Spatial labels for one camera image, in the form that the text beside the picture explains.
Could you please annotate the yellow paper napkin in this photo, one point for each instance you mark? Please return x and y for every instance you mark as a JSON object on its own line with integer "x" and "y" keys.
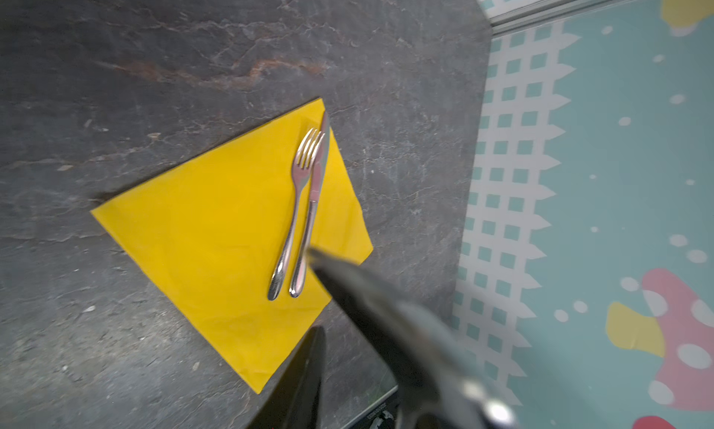
{"x": 209, "y": 232}

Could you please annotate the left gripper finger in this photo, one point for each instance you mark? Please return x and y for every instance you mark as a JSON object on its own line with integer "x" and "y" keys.
{"x": 295, "y": 402}

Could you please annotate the silver fork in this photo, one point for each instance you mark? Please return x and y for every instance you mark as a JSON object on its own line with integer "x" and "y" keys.
{"x": 300, "y": 173}

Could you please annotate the silver spoon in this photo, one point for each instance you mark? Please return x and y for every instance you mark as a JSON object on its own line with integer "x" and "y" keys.
{"x": 439, "y": 384}

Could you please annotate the silver knife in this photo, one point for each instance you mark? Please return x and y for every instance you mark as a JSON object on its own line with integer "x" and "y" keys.
{"x": 317, "y": 162}

